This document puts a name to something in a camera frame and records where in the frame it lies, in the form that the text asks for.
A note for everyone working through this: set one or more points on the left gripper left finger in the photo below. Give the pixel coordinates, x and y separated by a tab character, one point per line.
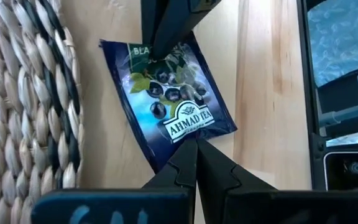
154	202

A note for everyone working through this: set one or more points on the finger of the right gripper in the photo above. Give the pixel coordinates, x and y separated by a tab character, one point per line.
182	21
151	18

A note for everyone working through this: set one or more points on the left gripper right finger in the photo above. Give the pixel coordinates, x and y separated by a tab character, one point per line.
244	205

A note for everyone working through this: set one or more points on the dark Ahmad tea packet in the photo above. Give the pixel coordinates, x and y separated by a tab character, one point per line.
179	102

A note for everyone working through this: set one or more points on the round woven placemat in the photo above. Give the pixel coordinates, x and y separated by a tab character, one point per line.
26	109

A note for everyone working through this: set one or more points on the black white-rimmed camera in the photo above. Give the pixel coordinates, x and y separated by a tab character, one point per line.
353	169

